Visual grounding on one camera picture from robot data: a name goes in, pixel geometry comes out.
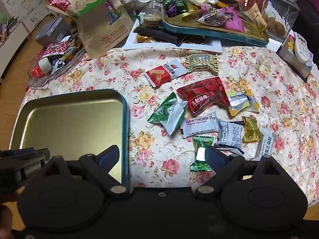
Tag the white black snack packet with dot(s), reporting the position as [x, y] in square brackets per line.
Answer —
[230, 134]

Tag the silver yellow snack packet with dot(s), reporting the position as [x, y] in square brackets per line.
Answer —
[243, 103]

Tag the gold black patterned packet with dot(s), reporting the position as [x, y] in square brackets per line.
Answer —
[201, 62]

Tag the large teal tin tray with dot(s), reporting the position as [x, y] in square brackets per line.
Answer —
[214, 33]

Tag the glass plate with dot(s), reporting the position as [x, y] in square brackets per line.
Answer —
[62, 72]

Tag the small clear cookie jar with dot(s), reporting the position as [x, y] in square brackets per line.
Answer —
[153, 12]

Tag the grey cardboard box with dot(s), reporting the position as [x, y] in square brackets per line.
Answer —
[52, 31]

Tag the gold tin tray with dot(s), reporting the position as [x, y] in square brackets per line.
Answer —
[69, 122]

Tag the kraft paper bag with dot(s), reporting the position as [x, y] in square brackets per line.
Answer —
[99, 17]

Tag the clear nut packet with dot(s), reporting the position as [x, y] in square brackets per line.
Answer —
[211, 19]

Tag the small kraft snack packet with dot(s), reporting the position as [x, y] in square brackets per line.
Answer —
[256, 16]

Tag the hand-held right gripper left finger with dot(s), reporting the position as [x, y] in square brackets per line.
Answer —
[109, 158]

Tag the red white snack packet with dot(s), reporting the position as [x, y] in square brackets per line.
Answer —
[162, 74]

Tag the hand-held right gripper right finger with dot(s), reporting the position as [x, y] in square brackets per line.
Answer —
[215, 159]

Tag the red giraffe-pattern packet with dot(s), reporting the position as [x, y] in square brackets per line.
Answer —
[57, 48]

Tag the white rectangular tray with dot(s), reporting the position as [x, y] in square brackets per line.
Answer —
[199, 45]

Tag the gold foil candy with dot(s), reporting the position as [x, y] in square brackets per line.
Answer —
[251, 129]

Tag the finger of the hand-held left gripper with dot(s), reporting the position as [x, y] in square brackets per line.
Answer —
[22, 164]

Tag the floral tablecloth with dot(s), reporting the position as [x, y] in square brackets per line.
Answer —
[274, 109]

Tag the pink snack packet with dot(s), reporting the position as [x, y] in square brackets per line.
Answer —
[234, 20]

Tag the green white candy packet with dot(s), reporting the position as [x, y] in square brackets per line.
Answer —
[174, 119]
[158, 113]

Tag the white packet black print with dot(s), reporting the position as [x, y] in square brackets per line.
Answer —
[266, 144]

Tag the whiteboard with drawings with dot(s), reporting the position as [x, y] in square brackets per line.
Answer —
[22, 2]

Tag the black long snack packet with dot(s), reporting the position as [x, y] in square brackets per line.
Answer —
[157, 34]

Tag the large glass cookie jar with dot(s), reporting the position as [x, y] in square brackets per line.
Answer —
[279, 10]

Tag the white tape roll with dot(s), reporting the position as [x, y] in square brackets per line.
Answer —
[45, 64]

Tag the white grey snack bar packet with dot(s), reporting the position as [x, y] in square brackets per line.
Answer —
[199, 127]

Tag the dark box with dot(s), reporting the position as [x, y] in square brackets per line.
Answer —
[294, 62]

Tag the white low cabinet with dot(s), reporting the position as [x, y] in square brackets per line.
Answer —
[11, 44]

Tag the green foil candy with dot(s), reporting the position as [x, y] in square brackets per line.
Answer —
[199, 151]

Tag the white remote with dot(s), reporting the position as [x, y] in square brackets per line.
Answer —
[302, 47]

